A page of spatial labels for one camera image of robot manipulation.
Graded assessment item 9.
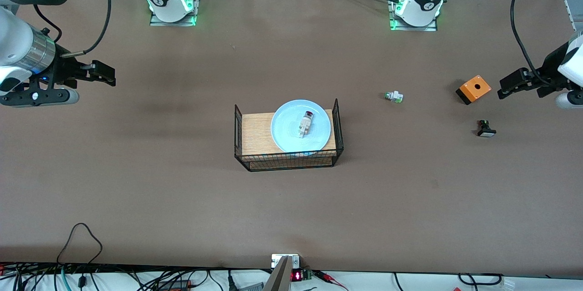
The light blue plate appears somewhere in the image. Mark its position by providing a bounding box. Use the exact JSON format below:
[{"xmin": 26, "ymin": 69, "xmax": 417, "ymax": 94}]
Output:
[{"xmin": 271, "ymin": 99, "xmax": 332, "ymax": 153}]

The red push button switch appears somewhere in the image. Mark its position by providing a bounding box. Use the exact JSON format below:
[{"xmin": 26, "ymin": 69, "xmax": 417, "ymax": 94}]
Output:
[{"xmin": 298, "ymin": 111, "xmax": 315, "ymax": 138}]

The black white-capped push button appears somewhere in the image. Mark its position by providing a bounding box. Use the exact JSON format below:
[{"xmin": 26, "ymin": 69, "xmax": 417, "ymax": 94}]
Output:
[{"xmin": 476, "ymin": 120, "xmax": 497, "ymax": 138}]

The black power adapter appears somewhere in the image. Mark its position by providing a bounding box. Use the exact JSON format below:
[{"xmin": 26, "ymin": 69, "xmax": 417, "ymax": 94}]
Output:
[{"xmin": 156, "ymin": 279, "xmax": 193, "ymax": 291}]

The red black probe clip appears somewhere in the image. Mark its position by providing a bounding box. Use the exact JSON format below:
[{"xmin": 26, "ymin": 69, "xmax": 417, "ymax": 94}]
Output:
[{"xmin": 314, "ymin": 271, "xmax": 349, "ymax": 291}]

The orange button enclosure box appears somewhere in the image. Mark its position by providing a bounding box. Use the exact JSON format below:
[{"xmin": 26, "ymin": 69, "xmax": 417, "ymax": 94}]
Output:
[{"xmin": 455, "ymin": 75, "xmax": 492, "ymax": 105}]

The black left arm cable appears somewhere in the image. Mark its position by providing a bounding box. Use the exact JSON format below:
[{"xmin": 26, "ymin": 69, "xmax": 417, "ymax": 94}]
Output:
[{"xmin": 510, "ymin": 0, "xmax": 554, "ymax": 87}]

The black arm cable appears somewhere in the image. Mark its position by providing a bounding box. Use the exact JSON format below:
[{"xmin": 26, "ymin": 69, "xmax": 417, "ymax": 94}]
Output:
[
  {"xmin": 34, "ymin": 0, "xmax": 113, "ymax": 58},
  {"xmin": 510, "ymin": 0, "xmax": 554, "ymax": 87}
]

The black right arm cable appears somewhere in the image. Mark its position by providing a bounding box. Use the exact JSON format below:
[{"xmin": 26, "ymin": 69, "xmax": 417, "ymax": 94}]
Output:
[{"xmin": 34, "ymin": 0, "xmax": 113, "ymax": 58}]

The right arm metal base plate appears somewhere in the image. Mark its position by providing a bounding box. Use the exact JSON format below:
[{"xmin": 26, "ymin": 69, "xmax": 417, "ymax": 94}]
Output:
[{"xmin": 149, "ymin": 0, "xmax": 201, "ymax": 27}]

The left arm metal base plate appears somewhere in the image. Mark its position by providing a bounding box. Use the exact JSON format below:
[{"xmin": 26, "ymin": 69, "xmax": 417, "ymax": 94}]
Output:
[{"xmin": 389, "ymin": 0, "xmax": 439, "ymax": 32}]

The black looped cable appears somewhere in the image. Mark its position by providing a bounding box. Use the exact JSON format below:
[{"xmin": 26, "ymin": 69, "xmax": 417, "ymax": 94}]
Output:
[{"xmin": 56, "ymin": 223, "xmax": 103, "ymax": 265}]

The wire rack with wooden top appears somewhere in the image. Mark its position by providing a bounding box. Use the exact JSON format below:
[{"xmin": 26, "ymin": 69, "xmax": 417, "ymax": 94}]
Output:
[{"xmin": 234, "ymin": 98, "xmax": 345, "ymax": 172}]

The black coiled cable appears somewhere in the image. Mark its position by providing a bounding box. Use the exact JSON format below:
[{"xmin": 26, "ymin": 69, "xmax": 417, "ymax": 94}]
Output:
[{"xmin": 457, "ymin": 273, "xmax": 504, "ymax": 285}]

